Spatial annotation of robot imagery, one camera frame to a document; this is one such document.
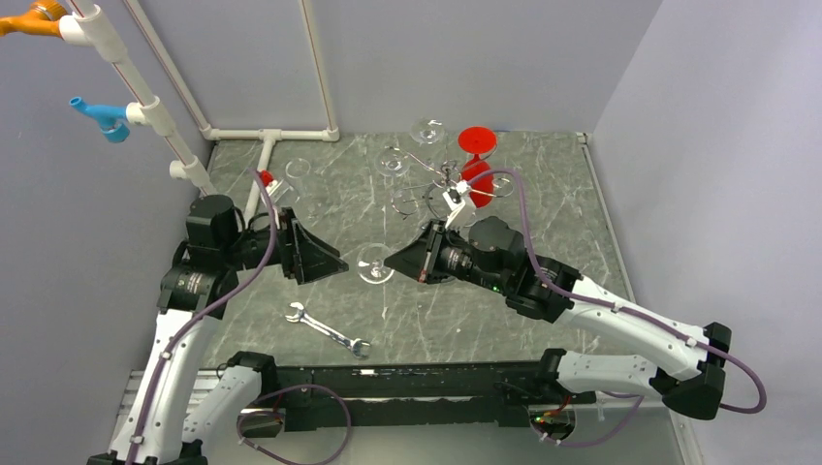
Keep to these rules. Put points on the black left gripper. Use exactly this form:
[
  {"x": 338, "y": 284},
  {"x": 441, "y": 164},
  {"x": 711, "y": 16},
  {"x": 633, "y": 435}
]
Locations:
[{"x": 301, "y": 255}]

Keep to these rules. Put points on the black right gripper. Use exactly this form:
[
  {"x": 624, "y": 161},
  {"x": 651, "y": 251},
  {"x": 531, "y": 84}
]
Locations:
[{"x": 420, "y": 259}]

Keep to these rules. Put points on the clear wine glass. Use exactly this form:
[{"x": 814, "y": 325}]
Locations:
[
  {"x": 428, "y": 131},
  {"x": 298, "y": 168},
  {"x": 292, "y": 198},
  {"x": 392, "y": 162},
  {"x": 370, "y": 264}
]

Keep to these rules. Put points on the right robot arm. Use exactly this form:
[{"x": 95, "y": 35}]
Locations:
[{"x": 676, "y": 362}]

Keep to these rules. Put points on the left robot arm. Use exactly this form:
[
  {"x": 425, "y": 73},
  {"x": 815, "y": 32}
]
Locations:
[{"x": 161, "y": 426}]

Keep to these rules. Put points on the chrome wine glass rack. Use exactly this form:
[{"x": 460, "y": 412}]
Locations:
[{"x": 407, "y": 201}]

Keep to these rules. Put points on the clear wine glass back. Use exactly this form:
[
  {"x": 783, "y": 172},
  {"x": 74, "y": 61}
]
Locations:
[{"x": 428, "y": 131}]

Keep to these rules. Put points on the red plastic wine glass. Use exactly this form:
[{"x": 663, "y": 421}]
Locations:
[{"x": 479, "y": 143}]

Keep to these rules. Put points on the silver double open wrench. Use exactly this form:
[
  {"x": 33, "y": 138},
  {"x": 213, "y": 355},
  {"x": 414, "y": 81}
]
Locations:
[{"x": 358, "y": 347}]

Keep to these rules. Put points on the blue pipe fitting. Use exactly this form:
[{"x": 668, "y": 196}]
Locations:
[{"x": 112, "y": 121}]

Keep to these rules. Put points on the orange pipe fitting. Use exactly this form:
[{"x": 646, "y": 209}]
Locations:
[{"x": 41, "y": 19}]

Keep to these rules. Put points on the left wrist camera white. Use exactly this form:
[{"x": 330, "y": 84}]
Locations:
[{"x": 274, "y": 189}]

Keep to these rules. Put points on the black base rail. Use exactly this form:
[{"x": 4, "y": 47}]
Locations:
[{"x": 314, "y": 397}]

